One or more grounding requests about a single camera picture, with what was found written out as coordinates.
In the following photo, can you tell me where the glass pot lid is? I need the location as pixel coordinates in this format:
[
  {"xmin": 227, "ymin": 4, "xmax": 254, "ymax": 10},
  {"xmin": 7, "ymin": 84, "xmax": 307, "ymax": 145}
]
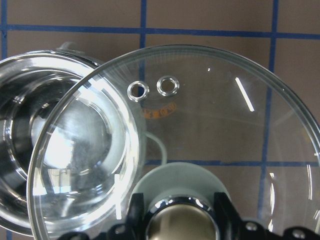
[{"xmin": 26, "ymin": 44, "xmax": 320, "ymax": 240}]

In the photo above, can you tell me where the white cooking pot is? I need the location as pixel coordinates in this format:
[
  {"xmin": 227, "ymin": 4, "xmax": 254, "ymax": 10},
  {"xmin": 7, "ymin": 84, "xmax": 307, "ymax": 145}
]
[{"xmin": 0, "ymin": 42, "xmax": 145, "ymax": 240}]

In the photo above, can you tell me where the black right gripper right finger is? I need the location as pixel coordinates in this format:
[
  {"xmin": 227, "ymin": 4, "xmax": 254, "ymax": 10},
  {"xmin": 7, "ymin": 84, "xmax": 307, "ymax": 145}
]
[{"xmin": 213, "ymin": 192, "xmax": 320, "ymax": 240}]

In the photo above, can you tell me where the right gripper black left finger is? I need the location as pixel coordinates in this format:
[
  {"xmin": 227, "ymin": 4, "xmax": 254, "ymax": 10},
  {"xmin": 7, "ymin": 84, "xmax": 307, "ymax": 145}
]
[{"xmin": 107, "ymin": 193, "xmax": 148, "ymax": 240}]

